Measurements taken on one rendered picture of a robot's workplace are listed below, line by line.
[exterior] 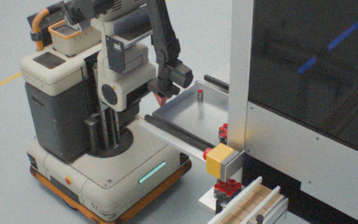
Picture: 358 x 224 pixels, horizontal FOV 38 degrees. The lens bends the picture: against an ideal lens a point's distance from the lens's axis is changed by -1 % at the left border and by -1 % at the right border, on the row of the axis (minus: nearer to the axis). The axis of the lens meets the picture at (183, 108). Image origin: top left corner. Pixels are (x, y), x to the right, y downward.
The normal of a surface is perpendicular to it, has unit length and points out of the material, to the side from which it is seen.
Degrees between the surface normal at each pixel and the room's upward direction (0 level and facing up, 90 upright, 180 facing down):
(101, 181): 0
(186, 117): 0
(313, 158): 90
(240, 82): 90
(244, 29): 90
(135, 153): 0
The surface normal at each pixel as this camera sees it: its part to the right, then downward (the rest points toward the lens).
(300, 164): -0.66, 0.46
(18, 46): -0.02, -0.80
